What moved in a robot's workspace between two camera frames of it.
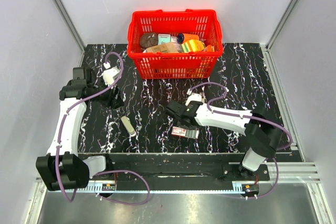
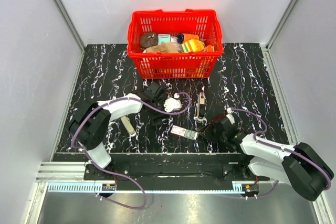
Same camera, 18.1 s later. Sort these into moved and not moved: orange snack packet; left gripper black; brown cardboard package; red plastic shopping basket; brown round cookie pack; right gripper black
Moved: left gripper black; right gripper black
Not moved: orange snack packet; brown cardboard package; brown round cookie pack; red plastic shopping basket
